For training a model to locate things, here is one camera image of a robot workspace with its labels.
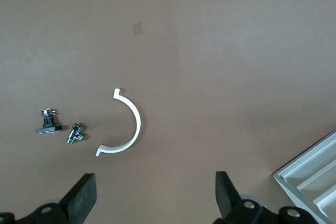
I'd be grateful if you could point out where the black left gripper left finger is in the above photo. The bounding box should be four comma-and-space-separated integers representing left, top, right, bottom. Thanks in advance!
15, 173, 97, 224

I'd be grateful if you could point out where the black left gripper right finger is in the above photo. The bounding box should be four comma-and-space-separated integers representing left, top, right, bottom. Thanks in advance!
214, 170, 264, 224

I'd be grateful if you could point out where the small metal valve fitting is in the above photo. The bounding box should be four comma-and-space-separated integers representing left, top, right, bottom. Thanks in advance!
67, 122, 89, 145

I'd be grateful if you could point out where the white semicircular plastic clamp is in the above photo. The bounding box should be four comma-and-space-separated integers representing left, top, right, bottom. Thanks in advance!
94, 88, 142, 157

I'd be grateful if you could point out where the translucent tape patch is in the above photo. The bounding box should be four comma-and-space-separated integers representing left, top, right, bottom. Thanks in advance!
132, 22, 144, 36

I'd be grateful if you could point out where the black switch component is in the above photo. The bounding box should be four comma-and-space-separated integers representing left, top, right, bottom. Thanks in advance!
36, 108, 63, 135

